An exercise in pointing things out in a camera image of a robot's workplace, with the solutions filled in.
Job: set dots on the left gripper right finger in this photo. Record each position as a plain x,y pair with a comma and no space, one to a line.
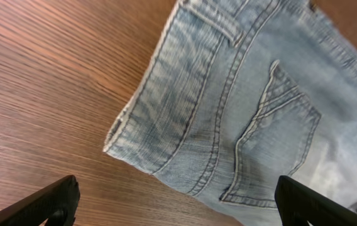
298,205

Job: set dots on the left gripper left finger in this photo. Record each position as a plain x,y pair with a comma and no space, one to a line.
55,204

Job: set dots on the light blue denim shorts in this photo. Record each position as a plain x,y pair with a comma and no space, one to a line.
239,93

